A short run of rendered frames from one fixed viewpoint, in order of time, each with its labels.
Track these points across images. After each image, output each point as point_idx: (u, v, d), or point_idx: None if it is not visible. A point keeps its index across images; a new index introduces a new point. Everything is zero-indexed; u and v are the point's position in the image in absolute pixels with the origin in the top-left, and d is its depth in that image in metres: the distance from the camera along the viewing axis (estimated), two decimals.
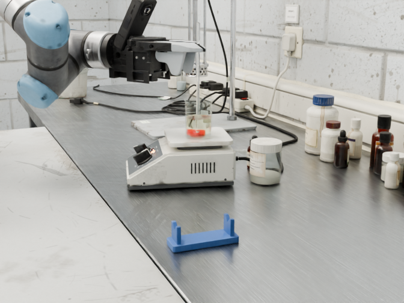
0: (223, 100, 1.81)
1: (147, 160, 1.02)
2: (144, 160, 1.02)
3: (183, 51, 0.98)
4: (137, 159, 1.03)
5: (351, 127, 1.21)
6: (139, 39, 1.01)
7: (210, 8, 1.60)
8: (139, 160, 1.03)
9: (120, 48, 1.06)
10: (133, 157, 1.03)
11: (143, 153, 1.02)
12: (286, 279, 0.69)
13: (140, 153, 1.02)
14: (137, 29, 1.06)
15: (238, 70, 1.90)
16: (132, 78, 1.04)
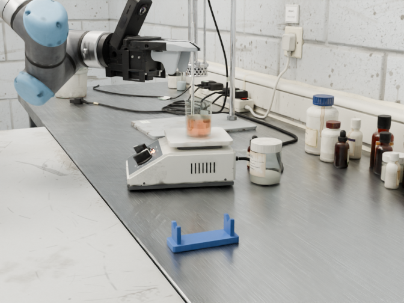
0: (223, 100, 1.81)
1: (147, 160, 1.02)
2: (144, 160, 1.02)
3: (177, 50, 1.00)
4: (137, 159, 1.03)
5: (351, 127, 1.21)
6: (134, 39, 1.03)
7: (210, 8, 1.60)
8: (139, 160, 1.03)
9: (116, 48, 1.08)
10: (133, 157, 1.03)
11: (143, 153, 1.02)
12: (286, 279, 0.69)
13: (140, 153, 1.02)
14: (133, 29, 1.08)
15: (238, 70, 1.90)
16: (128, 77, 1.06)
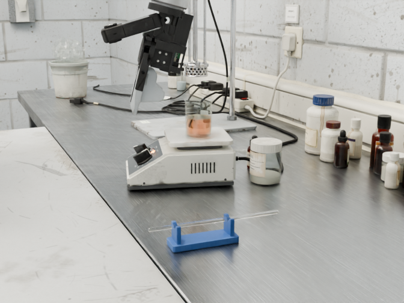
0: (223, 100, 1.81)
1: (147, 160, 1.02)
2: (144, 160, 1.02)
3: None
4: (137, 159, 1.03)
5: (351, 127, 1.21)
6: (140, 50, 1.10)
7: (210, 8, 1.60)
8: (139, 160, 1.03)
9: None
10: (133, 157, 1.03)
11: (143, 153, 1.02)
12: (286, 279, 0.69)
13: (140, 153, 1.02)
14: (137, 33, 1.05)
15: (238, 70, 1.90)
16: None
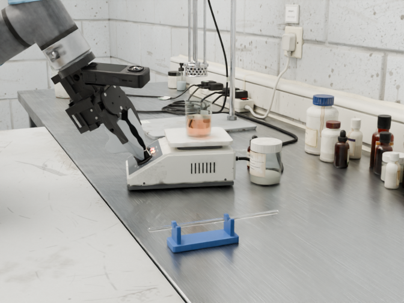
0: (223, 100, 1.81)
1: (145, 162, 1.02)
2: (143, 161, 1.02)
3: (130, 151, 1.00)
4: (137, 159, 1.03)
5: (351, 127, 1.21)
6: (107, 109, 0.96)
7: (210, 8, 1.60)
8: (139, 160, 1.03)
9: (84, 82, 0.96)
10: (133, 157, 1.03)
11: None
12: (286, 279, 0.69)
13: None
14: None
15: (238, 70, 1.90)
16: (71, 115, 0.99)
